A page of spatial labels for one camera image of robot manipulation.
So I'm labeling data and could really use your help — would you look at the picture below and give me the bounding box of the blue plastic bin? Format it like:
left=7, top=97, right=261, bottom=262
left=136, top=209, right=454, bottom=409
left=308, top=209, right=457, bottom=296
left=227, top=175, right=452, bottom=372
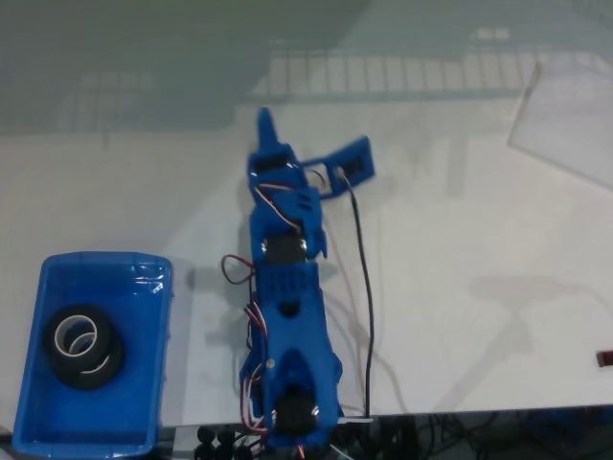
left=11, top=250, right=176, bottom=457

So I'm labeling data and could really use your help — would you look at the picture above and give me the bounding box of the clear plastic sheet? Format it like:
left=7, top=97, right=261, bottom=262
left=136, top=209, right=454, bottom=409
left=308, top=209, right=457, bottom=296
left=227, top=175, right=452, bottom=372
left=507, top=60, right=613, bottom=191

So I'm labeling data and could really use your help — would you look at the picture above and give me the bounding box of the blue camera mount with camera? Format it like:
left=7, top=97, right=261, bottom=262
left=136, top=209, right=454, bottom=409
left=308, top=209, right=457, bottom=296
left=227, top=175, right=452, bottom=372
left=299, top=135, right=377, bottom=200

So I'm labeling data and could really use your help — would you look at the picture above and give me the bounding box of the black camera cable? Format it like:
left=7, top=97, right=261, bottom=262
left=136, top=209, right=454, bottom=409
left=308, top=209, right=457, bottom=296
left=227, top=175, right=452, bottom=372
left=337, top=168, right=375, bottom=426

